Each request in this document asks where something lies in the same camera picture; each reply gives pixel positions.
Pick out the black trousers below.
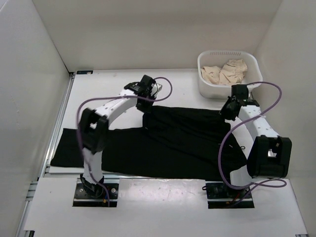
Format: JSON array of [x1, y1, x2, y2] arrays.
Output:
[[50, 103, 247, 182]]

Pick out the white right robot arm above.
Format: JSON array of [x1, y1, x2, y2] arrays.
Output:
[[218, 84, 292, 198]]

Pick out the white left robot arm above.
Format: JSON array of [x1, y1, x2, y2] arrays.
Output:
[[76, 75, 162, 201]]

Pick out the beige crumpled garment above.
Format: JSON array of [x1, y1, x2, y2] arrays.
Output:
[[201, 59, 248, 85]]

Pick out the white plastic basket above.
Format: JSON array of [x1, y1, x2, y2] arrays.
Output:
[[197, 50, 263, 99]]

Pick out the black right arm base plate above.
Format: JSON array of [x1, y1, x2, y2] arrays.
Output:
[[202, 182, 255, 209]]

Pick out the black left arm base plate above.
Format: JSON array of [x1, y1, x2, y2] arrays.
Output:
[[73, 180, 119, 207]]

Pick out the aluminium table edge rail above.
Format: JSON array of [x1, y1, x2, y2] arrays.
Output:
[[37, 171, 208, 182]]

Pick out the aluminium left side rail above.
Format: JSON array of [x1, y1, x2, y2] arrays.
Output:
[[15, 73, 76, 237]]

